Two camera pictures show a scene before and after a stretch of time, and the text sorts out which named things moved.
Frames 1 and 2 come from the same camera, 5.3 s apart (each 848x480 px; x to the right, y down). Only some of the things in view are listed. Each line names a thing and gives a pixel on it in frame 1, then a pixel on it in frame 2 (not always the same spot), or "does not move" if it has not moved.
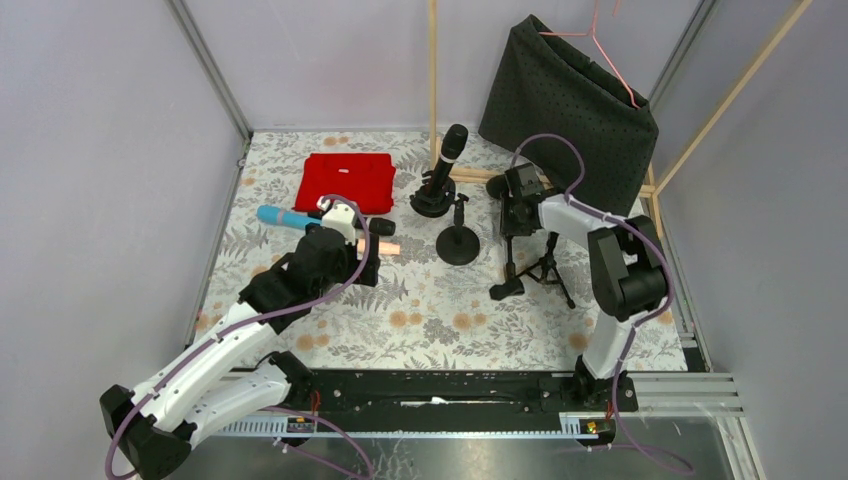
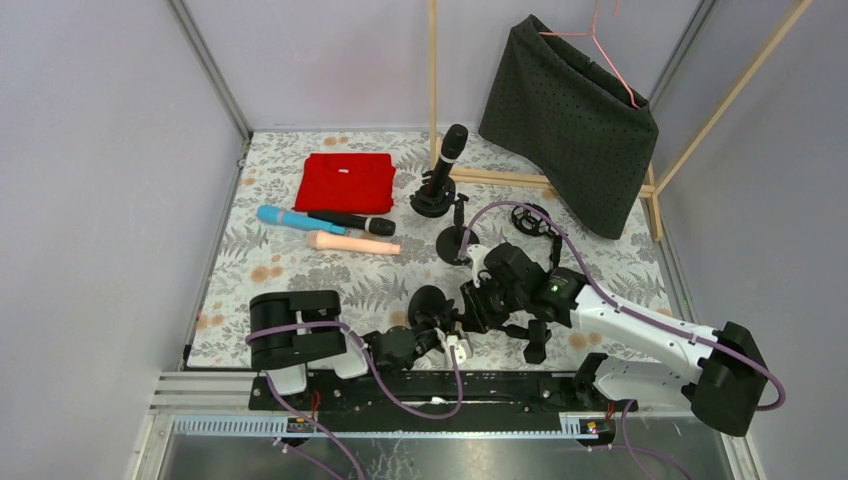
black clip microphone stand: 519,217 -> 430,308
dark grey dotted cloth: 542,85 does not move
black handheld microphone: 453,142 does not move
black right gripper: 515,216 -> 474,307
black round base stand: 458,245 does not move
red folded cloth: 365,178 does not move
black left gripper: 370,258 -> 433,336
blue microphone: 278,216 does not move
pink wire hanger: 591,33 does not move
